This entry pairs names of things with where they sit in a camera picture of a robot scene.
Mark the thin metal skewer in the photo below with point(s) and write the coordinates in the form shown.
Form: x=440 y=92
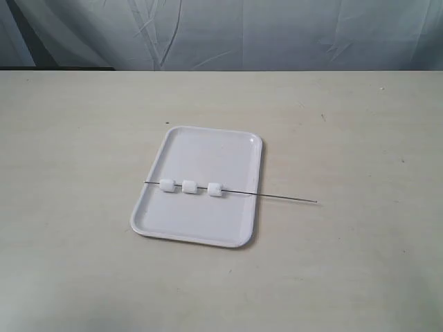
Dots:
x=200 y=188

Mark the white marshmallow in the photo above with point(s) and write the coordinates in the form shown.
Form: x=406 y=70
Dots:
x=215 y=189
x=167 y=185
x=189 y=187

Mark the white backdrop curtain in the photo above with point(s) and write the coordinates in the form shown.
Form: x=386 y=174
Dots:
x=223 y=35

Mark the white rectangular plastic tray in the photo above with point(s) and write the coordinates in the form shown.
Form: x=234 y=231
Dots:
x=232 y=158

